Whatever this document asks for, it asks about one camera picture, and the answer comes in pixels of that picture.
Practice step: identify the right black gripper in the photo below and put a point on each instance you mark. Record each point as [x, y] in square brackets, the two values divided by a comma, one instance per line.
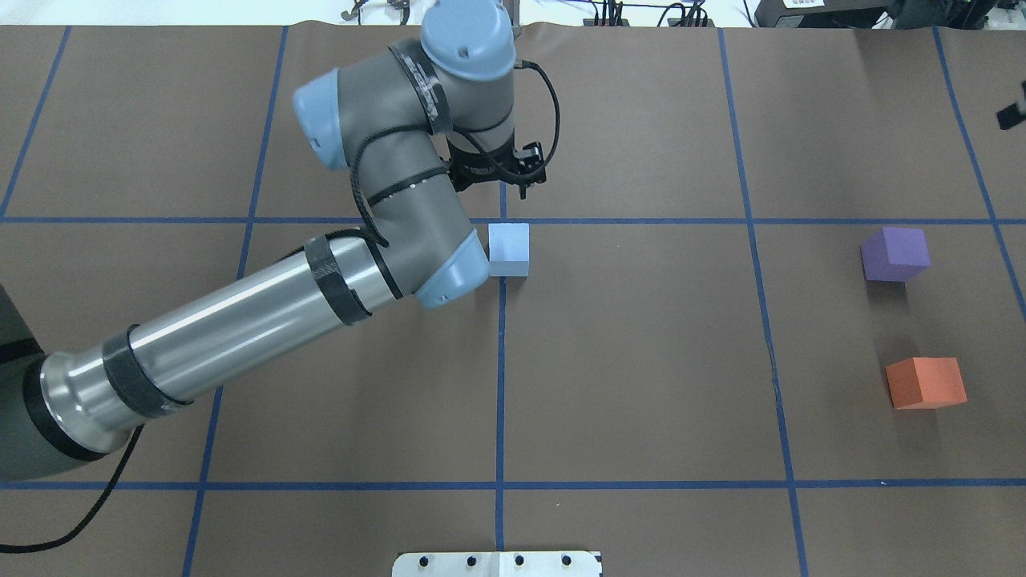
[1008, 115]

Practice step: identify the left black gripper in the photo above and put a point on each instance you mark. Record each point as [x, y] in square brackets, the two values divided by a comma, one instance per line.
[479, 166]

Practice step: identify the light blue foam block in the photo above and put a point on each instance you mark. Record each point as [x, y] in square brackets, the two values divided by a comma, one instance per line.
[509, 249]

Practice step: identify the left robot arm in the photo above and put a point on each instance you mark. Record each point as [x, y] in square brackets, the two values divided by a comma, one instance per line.
[413, 127]

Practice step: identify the purple foam block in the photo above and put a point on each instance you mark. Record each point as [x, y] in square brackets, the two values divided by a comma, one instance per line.
[895, 254]

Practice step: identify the orange foam block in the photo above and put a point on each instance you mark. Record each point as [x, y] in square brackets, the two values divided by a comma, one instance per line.
[925, 383]

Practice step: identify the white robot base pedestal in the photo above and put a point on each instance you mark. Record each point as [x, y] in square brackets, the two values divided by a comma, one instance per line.
[499, 563]

